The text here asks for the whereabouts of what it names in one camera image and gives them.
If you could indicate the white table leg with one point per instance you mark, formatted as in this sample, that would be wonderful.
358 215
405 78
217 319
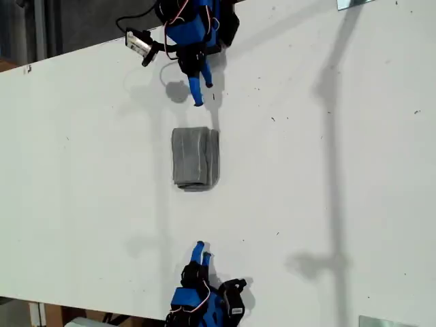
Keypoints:
36 315

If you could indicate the grey metal pole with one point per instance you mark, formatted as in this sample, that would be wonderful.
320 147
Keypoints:
39 27

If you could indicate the grey white-striped square towel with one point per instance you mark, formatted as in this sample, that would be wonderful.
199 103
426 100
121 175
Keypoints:
194 158

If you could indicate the silver black camera box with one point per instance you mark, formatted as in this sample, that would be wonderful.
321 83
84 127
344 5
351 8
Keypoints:
138 41

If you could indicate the white plastic container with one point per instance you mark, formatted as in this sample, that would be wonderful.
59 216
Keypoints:
83 322

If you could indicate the black camera stalk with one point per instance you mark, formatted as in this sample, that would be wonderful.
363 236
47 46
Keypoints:
151 54
233 284

